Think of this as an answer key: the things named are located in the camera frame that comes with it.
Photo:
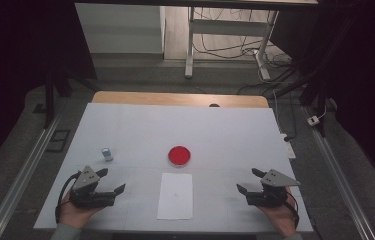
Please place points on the small blue stamp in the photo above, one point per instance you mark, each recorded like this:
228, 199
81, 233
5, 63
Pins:
107, 154

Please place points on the black curtain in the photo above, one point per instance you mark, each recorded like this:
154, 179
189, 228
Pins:
8, 66
368, 83

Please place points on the white power strip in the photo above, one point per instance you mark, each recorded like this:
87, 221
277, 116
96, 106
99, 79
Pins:
289, 148

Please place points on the white paper sheet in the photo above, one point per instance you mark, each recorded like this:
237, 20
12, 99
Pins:
175, 196

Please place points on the person's left hand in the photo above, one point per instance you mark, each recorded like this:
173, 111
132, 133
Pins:
73, 216

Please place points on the round red ink pad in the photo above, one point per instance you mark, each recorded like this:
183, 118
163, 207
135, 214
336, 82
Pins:
179, 155

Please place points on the white desk frame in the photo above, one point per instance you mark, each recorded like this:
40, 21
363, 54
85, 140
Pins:
228, 27

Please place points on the white table cover sheet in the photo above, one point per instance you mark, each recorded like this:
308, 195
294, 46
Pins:
175, 126

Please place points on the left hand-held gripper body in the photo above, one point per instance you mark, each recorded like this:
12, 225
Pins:
86, 181

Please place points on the black metal stand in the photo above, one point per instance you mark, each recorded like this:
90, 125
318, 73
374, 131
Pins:
320, 100
49, 100

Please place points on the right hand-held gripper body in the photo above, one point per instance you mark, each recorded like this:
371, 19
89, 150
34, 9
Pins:
275, 180

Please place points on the aluminium floor rail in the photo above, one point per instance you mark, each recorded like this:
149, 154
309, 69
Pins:
341, 180
21, 180

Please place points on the white cabinet panel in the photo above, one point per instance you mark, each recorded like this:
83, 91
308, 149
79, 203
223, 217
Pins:
118, 30

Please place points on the black floor frame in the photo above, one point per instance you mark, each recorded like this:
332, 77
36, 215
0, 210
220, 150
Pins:
58, 141

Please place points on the small white adapter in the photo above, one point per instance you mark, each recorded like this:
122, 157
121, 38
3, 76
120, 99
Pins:
313, 120

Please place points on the person's right hand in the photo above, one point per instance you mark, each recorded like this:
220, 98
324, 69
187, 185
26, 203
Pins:
283, 218

